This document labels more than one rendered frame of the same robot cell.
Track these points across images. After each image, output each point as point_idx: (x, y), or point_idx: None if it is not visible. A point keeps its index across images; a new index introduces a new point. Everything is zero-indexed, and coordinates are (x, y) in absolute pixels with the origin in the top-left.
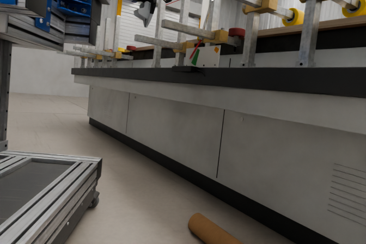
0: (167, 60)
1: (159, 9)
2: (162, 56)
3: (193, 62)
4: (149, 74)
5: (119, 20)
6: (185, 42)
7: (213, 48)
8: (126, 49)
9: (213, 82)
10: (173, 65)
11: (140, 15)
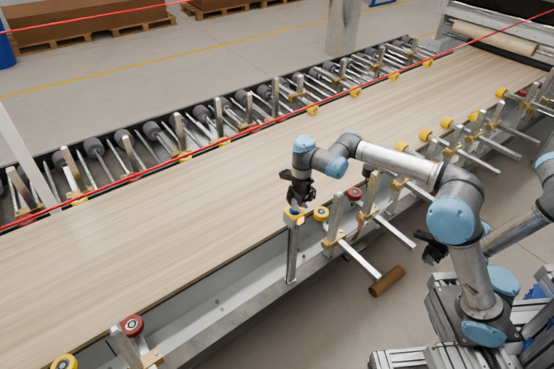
0: (233, 263)
1: (297, 237)
2: (218, 269)
3: (353, 240)
4: (294, 291)
5: (122, 329)
6: (345, 235)
7: (373, 221)
8: (77, 347)
9: (375, 236)
10: (328, 258)
11: (434, 261)
